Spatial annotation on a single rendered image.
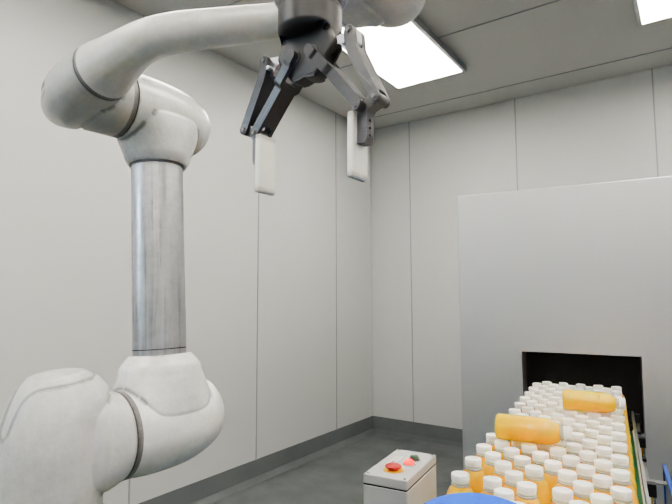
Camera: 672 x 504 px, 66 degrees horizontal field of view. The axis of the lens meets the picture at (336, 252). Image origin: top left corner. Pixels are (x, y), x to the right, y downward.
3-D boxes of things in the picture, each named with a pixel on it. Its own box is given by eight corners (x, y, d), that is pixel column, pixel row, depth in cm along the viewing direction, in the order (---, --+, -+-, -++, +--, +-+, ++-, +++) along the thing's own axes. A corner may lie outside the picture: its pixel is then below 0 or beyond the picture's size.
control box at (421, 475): (363, 521, 109) (362, 471, 110) (397, 490, 127) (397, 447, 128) (407, 531, 105) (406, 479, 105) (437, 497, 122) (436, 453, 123)
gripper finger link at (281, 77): (296, 52, 58) (289, 47, 59) (249, 137, 61) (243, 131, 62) (318, 65, 61) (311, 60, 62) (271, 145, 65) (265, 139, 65)
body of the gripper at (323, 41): (358, 8, 60) (358, 84, 60) (302, 29, 65) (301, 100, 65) (319, -25, 54) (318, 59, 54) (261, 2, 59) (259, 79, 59)
